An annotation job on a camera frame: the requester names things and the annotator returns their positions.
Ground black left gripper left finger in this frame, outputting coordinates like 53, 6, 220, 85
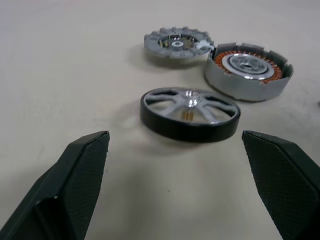
0, 130, 110, 240

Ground silver motor housing copper windings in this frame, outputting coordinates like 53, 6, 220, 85
203, 42, 294, 102

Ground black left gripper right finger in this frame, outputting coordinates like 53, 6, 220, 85
241, 130, 320, 240

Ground grey finned motor cover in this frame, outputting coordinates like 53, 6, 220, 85
143, 24, 216, 62

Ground black-rimmed silver spoked rotor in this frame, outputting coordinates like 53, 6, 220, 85
139, 86, 241, 143

